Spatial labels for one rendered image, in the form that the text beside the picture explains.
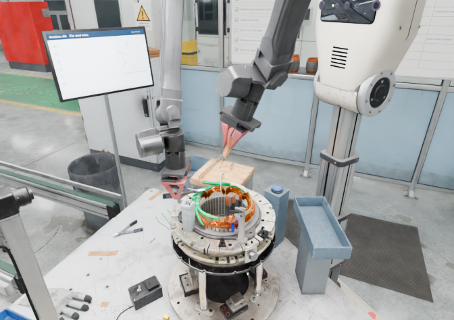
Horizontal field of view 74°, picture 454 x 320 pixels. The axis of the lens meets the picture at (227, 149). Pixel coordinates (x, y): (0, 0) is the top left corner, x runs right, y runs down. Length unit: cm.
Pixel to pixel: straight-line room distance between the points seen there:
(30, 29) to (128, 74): 278
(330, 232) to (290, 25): 66
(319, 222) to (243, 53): 230
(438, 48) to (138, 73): 227
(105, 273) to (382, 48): 118
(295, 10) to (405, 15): 44
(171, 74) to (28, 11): 368
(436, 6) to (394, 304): 213
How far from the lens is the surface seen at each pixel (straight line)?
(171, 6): 89
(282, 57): 67
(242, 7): 308
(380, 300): 232
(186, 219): 86
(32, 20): 441
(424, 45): 294
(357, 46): 98
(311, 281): 113
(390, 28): 95
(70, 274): 133
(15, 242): 67
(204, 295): 101
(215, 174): 120
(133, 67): 182
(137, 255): 131
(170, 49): 85
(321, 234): 102
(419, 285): 250
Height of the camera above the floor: 168
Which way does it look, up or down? 26 degrees down
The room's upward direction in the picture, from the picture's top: straight up
